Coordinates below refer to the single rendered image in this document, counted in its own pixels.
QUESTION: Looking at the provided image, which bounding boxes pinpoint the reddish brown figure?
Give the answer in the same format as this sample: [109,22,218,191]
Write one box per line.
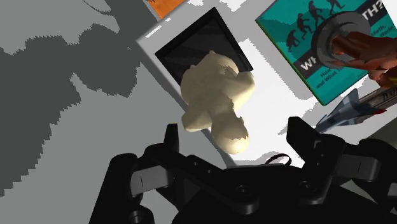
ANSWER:
[330,31,397,90]

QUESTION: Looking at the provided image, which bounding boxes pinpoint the cream animal head figure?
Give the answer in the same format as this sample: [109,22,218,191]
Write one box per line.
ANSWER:
[180,50,256,155]

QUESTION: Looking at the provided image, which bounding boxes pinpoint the grey blue toy jet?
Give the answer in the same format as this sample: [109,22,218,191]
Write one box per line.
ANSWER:
[315,87,397,134]

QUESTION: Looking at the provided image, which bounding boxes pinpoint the teal book with black silhouettes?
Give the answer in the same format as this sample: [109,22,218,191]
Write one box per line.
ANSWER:
[254,0,397,107]

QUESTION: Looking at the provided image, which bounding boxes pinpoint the black tablet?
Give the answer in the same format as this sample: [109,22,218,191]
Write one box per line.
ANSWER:
[154,6,254,87]

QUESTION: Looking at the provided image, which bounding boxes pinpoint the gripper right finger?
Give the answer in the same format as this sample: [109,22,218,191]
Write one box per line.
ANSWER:
[286,116,397,206]

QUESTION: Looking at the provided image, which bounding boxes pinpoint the grey ring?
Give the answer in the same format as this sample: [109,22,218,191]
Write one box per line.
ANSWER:
[311,11,372,69]

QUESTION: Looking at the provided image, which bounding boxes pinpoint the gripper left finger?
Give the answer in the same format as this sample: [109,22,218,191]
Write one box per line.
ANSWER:
[89,123,260,224]

